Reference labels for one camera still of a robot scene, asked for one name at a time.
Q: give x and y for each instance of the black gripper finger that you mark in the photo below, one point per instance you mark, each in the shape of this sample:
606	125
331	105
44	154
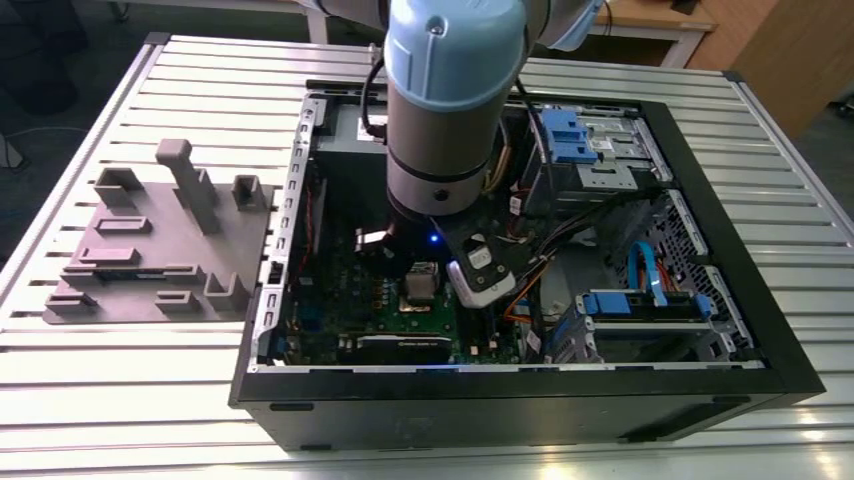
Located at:
372	240

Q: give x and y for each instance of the silver CPU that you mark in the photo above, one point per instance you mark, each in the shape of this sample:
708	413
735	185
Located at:
420	287

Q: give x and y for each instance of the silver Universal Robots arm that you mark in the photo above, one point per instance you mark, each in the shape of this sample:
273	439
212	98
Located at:
447	125

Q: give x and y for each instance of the CPU socket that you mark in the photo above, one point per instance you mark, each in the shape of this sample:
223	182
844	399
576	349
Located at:
416	307

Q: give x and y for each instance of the grey power supply unit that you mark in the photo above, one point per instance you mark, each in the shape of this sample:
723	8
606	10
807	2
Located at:
347	190

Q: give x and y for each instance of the green motherboard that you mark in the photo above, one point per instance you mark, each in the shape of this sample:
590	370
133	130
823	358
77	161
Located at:
347	300

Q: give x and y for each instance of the black RAM slot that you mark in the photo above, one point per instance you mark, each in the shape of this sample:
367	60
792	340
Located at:
478	330
464	330

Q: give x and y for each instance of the black graphics card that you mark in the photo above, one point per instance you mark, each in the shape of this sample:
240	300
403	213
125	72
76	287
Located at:
400	350

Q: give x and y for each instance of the tall grey drive cage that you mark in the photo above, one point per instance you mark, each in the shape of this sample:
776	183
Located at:
600	185

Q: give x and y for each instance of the grey parts rack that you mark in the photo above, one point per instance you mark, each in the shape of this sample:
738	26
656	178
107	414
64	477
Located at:
167	240

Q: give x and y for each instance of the hard disk in blue carrier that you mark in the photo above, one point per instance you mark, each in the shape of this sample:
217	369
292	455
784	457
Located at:
610	305

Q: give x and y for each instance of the green RAM stick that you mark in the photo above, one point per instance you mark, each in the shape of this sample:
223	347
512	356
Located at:
133	274

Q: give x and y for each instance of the black PC case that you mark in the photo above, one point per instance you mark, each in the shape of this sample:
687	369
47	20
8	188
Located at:
507	415

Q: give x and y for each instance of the low grey disk bay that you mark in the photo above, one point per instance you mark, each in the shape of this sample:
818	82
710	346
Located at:
654	327

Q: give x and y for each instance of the wooden cabinet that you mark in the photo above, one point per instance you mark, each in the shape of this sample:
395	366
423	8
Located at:
794	55

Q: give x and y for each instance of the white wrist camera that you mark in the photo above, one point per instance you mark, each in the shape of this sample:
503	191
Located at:
483	285

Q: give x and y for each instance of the blue plastic drive bracket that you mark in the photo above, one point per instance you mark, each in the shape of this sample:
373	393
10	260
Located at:
567	130

